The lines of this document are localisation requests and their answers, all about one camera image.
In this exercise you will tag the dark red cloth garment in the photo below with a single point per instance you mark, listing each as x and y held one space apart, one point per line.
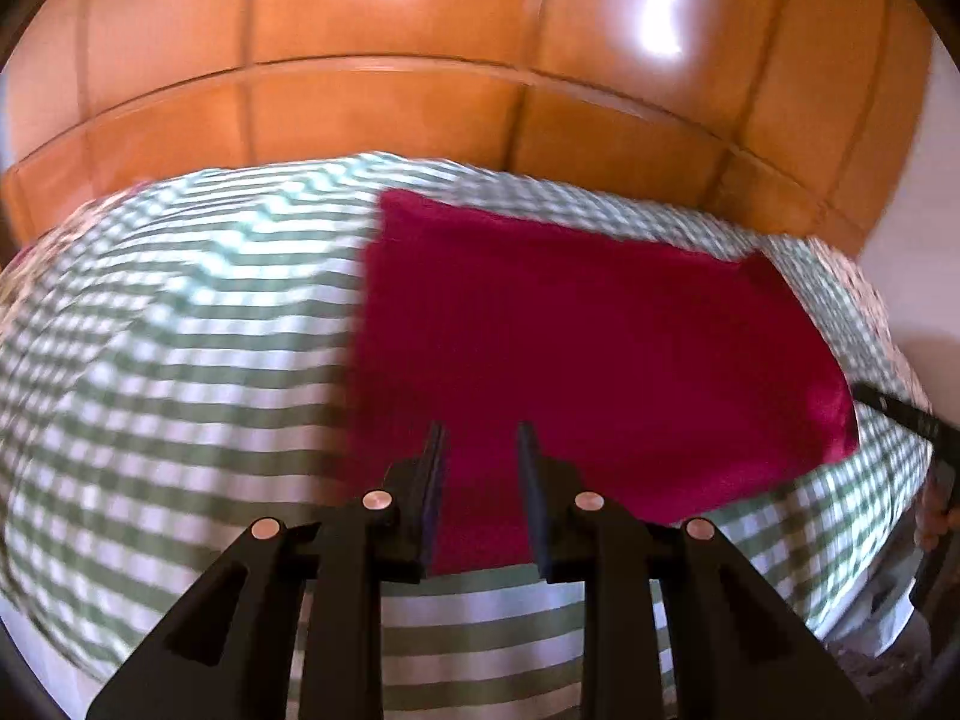
585 352

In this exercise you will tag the person's right hand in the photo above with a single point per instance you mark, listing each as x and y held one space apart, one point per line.
934 521

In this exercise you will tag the wooden wardrobe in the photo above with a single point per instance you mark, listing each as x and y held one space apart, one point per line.
420 105

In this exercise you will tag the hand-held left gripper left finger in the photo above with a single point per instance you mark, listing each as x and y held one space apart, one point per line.
429 495

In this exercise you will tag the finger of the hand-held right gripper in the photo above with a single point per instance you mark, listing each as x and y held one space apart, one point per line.
896 409

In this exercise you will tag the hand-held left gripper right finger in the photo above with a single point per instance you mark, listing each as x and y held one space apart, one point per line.
534 495

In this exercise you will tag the green checked bed blanket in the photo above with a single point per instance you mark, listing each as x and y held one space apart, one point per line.
187 330

